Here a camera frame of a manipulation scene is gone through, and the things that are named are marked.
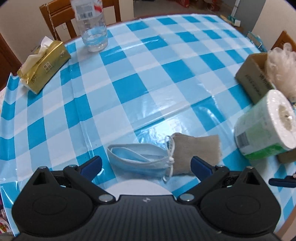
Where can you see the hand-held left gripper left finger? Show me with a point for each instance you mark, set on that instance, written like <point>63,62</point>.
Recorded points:
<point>93,166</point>

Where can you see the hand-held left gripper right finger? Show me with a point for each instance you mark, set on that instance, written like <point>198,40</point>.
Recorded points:
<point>199,167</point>

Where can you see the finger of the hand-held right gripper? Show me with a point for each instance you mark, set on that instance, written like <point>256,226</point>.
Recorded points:
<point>281,181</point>

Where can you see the blue face mask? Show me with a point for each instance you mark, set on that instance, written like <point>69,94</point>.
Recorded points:
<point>136,157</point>

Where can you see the green toilet paper roll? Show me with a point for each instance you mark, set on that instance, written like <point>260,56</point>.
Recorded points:
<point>266,125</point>

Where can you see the brown cardboard box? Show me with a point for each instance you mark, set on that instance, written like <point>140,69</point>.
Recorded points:
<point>253,76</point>

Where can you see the pale pink mesh bath pouf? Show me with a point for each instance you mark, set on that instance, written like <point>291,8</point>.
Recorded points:
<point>283,67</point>

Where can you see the blue checked tablecloth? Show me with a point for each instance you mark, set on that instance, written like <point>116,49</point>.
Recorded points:
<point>150,92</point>

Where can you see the gold tissue pack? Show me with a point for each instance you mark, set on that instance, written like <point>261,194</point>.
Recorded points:
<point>45,66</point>

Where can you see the clear plastic water bottle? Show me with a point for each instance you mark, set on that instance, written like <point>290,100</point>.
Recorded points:
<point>92,27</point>

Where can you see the brown wooden door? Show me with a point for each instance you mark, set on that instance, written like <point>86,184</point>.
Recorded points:
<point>7,58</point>

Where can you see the wooden chair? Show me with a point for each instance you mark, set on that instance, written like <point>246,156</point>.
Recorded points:
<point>60,16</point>
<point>283,41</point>

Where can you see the grey refrigerator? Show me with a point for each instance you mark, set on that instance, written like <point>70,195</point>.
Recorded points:
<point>248,10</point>

